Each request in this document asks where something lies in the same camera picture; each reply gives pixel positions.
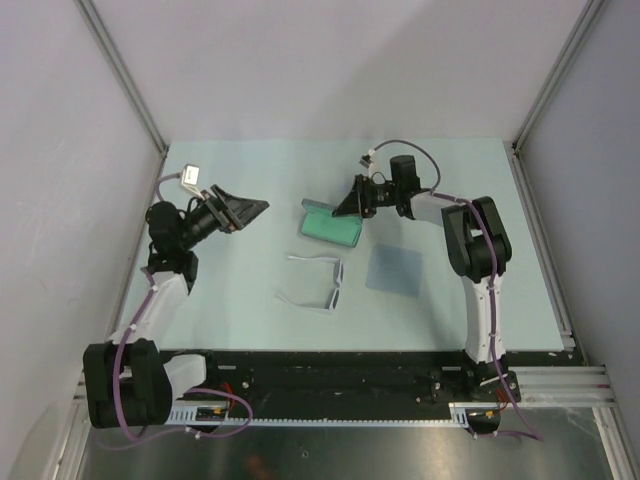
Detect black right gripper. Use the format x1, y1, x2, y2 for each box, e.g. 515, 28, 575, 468
333, 174, 401, 220

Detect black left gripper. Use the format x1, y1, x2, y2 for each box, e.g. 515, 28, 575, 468
178, 185, 268, 251

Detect dark green glasses case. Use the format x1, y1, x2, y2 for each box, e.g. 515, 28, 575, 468
300, 198, 362, 248

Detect white sunglasses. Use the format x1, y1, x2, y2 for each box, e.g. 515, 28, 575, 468
276, 255, 345, 315

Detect light blue cleaning cloth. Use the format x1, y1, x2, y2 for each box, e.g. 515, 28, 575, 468
365, 244, 423, 298

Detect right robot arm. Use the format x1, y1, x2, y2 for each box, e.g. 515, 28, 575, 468
332, 155, 512, 401

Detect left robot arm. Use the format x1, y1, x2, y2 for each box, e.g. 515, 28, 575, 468
83, 185, 269, 431

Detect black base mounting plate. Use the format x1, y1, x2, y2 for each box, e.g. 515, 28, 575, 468
102, 349, 585, 406

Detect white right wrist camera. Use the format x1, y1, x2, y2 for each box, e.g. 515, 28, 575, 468
359, 149, 375, 169

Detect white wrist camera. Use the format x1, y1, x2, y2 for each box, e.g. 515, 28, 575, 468
180, 164, 200, 195
359, 149, 375, 169

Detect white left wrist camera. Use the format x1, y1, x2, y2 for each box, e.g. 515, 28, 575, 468
180, 164, 200, 195

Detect white slotted cable duct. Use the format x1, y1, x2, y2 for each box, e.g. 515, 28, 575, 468
165, 403, 499, 429

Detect right side aluminium rail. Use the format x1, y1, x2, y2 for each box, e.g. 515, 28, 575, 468
505, 142, 578, 351

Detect aluminium rail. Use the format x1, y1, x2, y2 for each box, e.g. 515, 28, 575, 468
73, 365, 615, 407
505, 142, 578, 351

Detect left aluminium corner post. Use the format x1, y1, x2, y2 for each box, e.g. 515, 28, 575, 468
73, 0, 168, 159

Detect aluminium corner post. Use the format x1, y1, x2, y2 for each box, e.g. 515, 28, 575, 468
73, 0, 168, 159
511, 0, 610, 153

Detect right aluminium corner post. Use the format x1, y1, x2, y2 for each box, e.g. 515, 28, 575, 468
511, 0, 610, 153

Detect aluminium front rail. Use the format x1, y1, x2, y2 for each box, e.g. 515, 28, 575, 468
73, 365, 615, 407

